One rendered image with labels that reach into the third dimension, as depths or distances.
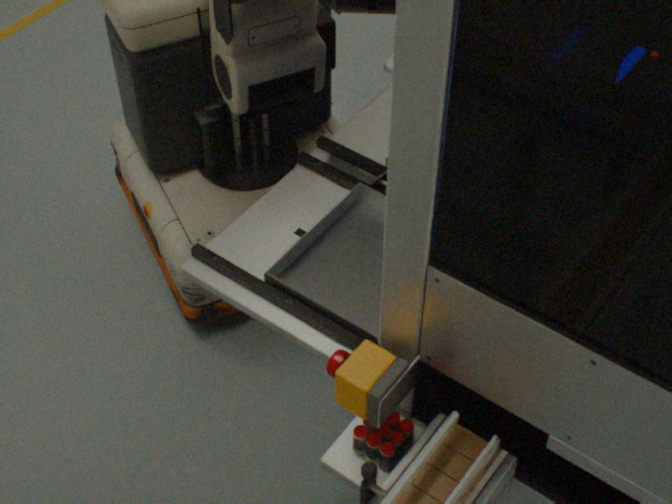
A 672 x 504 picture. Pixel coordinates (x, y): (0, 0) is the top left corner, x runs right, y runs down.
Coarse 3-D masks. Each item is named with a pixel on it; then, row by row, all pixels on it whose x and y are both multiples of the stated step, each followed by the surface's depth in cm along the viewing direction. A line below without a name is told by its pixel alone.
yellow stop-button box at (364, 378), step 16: (368, 352) 129; (384, 352) 129; (352, 368) 127; (368, 368) 127; (384, 368) 127; (400, 368) 127; (336, 384) 128; (352, 384) 126; (368, 384) 125; (384, 384) 125; (336, 400) 131; (352, 400) 128; (368, 400) 126; (368, 416) 128
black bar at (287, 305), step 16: (208, 256) 158; (224, 272) 158; (240, 272) 156; (256, 288) 154; (272, 288) 154; (288, 304) 152; (304, 320) 151; (320, 320) 149; (336, 336) 148; (352, 336) 147
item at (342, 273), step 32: (352, 192) 167; (320, 224) 162; (352, 224) 166; (384, 224) 166; (288, 256) 158; (320, 256) 161; (352, 256) 161; (288, 288) 152; (320, 288) 156; (352, 288) 156; (352, 320) 152
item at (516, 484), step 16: (448, 400) 142; (416, 416) 140; (432, 416) 140; (464, 416) 140; (480, 432) 138; (496, 432) 138; (512, 448) 136; (528, 448) 136; (528, 464) 135; (544, 464) 135; (560, 464) 135; (512, 480) 134; (528, 480) 133; (544, 480) 133; (560, 480) 133; (576, 480) 133; (512, 496) 137; (528, 496) 134; (544, 496) 131; (560, 496) 131; (576, 496) 131; (592, 496) 131; (608, 496) 131
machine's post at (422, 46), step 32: (416, 0) 92; (448, 0) 90; (416, 32) 95; (448, 32) 92; (416, 64) 97; (448, 64) 95; (416, 96) 100; (448, 96) 99; (416, 128) 103; (416, 160) 106; (416, 192) 109; (416, 224) 113; (384, 256) 120; (416, 256) 116; (384, 288) 125; (416, 288) 120; (384, 320) 129; (416, 320) 125; (416, 352) 129; (416, 384) 135
